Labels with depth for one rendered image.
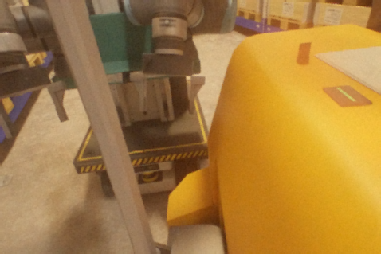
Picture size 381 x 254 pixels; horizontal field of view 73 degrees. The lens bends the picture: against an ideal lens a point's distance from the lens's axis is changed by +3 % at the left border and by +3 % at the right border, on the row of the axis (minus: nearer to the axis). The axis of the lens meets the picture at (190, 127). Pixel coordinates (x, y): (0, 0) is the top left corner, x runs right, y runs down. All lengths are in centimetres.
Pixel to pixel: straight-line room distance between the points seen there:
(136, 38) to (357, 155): 112
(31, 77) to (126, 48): 64
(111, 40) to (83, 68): 91
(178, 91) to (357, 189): 138
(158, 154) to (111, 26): 64
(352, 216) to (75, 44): 39
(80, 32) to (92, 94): 9
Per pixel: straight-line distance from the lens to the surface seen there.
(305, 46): 57
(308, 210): 32
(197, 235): 77
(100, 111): 44
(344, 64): 57
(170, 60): 67
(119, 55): 133
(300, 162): 35
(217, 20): 106
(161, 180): 138
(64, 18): 40
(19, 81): 77
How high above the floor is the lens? 107
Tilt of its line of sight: 32 degrees down
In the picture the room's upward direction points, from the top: 6 degrees counter-clockwise
